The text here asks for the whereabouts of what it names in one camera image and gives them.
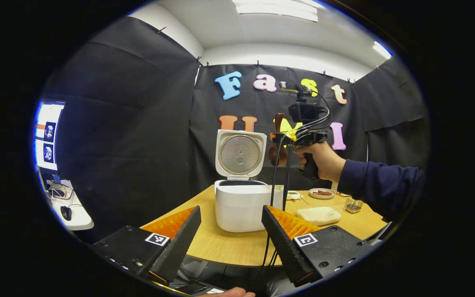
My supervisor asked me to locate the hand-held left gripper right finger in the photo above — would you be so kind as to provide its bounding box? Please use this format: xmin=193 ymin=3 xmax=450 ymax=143
xmin=261 ymin=204 xmax=382 ymax=288

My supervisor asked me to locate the white round plate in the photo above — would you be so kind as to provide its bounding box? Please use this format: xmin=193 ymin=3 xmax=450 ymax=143
xmin=309 ymin=188 xmax=336 ymax=200

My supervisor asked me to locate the metal wire chopstick holder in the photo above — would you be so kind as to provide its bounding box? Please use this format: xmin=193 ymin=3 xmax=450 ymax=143
xmin=345 ymin=197 xmax=364 ymax=213

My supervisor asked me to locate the white side desk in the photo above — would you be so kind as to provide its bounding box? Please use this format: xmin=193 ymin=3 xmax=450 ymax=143
xmin=46 ymin=179 xmax=94 ymax=231

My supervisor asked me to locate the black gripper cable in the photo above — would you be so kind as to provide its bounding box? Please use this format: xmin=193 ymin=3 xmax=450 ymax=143
xmin=281 ymin=142 xmax=295 ymax=212
xmin=261 ymin=136 xmax=284 ymax=273

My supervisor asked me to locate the person's dark clothing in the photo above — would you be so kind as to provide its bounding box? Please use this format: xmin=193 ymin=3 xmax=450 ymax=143
xmin=171 ymin=255 xmax=300 ymax=295

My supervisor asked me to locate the white rice cooker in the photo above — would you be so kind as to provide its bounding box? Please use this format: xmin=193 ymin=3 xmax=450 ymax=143
xmin=214 ymin=129 xmax=284 ymax=233

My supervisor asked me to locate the clear container of rice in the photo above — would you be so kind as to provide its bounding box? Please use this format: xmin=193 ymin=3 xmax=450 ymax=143
xmin=296 ymin=206 xmax=342 ymax=226

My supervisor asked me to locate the small ceiling light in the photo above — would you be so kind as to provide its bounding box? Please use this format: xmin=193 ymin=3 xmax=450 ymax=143
xmin=372 ymin=40 xmax=393 ymax=59

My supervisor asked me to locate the computer monitor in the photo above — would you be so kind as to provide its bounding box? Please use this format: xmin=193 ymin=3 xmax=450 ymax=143
xmin=35 ymin=100 xmax=66 ymax=172

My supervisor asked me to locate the long ceiling light panel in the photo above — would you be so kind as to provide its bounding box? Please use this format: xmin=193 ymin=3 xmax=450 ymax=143
xmin=233 ymin=0 xmax=318 ymax=22

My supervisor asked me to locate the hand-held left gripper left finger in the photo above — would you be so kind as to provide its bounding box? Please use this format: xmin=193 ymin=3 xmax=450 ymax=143
xmin=93 ymin=205 xmax=202 ymax=285

